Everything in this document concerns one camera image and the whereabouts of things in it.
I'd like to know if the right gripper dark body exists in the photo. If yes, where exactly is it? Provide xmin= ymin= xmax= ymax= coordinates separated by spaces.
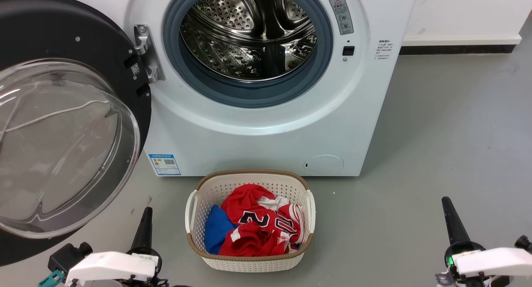
xmin=444 ymin=242 xmax=486 ymax=279

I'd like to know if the round white filter cover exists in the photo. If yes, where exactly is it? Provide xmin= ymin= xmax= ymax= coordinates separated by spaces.
xmin=303 ymin=155 xmax=345 ymax=175

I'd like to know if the grey warning sticker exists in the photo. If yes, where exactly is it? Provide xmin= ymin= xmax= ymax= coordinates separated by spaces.
xmin=329 ymin=0 xmax=355 ymax=35

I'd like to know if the black round glass washer door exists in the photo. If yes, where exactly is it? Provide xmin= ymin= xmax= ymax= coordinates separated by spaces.
xmin=0 ymin=0 xmax=153 ymax=267

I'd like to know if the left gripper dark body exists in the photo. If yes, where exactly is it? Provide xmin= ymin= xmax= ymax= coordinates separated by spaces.
xmin=125 ymin=247 xmax=169 ymax=287

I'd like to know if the blue energy label sticker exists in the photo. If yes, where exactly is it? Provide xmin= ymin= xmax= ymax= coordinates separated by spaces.
xmin=148 ymin=154 xmax=182 ymax=176

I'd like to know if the white garment piece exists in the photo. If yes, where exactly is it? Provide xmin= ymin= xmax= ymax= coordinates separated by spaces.
xmin=259 ymin=196 xmax=290 ymax=210

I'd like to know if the steel perforated washer drum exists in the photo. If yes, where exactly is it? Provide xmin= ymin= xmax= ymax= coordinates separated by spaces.
xmin=180 ymin=0 xmax=318 ymax=82

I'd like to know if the white front-load washing machine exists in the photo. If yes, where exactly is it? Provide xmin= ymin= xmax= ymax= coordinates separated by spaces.
xmin=69 ymin=0 xmax=419 ymax=177

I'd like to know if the white power cable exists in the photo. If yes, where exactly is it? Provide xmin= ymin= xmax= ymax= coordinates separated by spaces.
xmin=3 ymin=100 xmax=112 ymax=133

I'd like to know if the blue garment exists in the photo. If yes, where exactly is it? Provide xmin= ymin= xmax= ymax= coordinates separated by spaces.
xmin=204 ymin=205 xmax=238 ymax=255

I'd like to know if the small printed text sticker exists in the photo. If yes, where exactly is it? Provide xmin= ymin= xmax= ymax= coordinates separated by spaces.
xmin=375 ymin=40 xmax=395 ymax=61

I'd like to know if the red basketball jersey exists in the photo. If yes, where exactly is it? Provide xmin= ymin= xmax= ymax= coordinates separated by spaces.
xmin=218 ymin=184 xmax=306 ymax=257

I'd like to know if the metal door hinge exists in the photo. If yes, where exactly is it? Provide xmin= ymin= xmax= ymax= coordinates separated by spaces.
xmin=133 ymin=24 xmax=166 ymax=84

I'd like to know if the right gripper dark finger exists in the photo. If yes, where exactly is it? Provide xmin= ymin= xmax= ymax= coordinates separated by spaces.
xmin=446 ymin=196 xmax=473 ymax=245
xmin=441 ymin=196 xmax=460 ymax=248

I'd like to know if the white plastic laundry basket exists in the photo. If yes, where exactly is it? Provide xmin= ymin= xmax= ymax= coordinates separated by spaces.
xmin=185 ymin=169 xmax=316 ymax=273

